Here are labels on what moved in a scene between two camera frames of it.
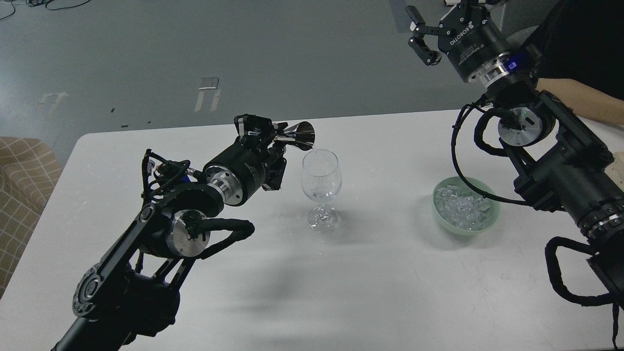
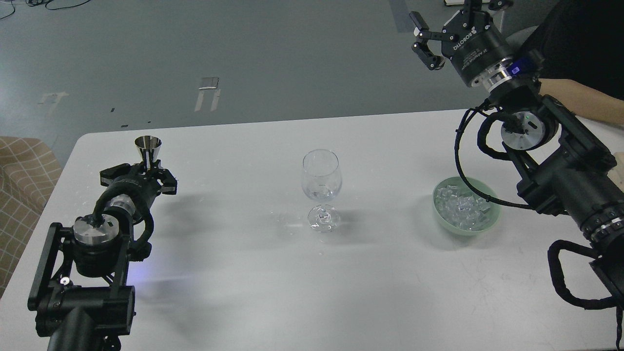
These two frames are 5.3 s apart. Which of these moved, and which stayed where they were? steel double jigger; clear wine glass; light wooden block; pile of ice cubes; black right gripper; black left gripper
Moved: steel double jigger; black left gripper
Stayed: pile of ice cubes; black right gripper; light wooden block; clear wine glass
